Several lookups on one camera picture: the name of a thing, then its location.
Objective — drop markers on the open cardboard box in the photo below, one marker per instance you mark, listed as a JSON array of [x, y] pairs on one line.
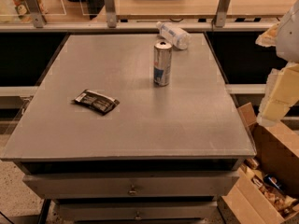
[[278, 155]]

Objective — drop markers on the metal bracket post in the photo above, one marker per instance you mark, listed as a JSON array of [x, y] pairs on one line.
[[36, 14], [221, 13], [111, 13]]

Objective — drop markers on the middle metal bracket post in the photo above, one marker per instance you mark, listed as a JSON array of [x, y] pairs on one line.
[[111, 13]]

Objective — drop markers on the yellow foam-padded gripper finger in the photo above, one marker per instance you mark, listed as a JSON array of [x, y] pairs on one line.
[[281, 93]]

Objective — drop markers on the left metal bracket post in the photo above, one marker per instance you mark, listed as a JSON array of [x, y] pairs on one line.
[[36, 14]]

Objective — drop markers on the clear plastic bottle blue label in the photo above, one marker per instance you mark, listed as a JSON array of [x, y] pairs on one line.
[[174, 35]]

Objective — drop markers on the grey drawer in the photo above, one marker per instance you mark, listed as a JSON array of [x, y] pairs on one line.
[[135, 211], [130, 185]]

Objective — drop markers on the right metal bracket post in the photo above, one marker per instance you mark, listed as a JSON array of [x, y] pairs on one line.
[[221, 13]]

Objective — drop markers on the grey upper drawer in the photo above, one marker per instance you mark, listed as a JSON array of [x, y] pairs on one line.
[[130, 185]]

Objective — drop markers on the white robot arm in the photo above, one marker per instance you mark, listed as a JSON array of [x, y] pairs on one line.
[[287, 47]]

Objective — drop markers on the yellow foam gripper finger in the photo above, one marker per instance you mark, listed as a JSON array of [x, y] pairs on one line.
[[269, 37]]

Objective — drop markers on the grey lower drawer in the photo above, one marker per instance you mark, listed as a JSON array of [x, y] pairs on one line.
[[135, 211]]

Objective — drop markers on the silver blue energy drink can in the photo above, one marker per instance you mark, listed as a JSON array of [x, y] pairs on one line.
[[162, 63]]

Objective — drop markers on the black snack packet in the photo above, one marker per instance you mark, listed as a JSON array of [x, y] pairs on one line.
[[96, 101]]

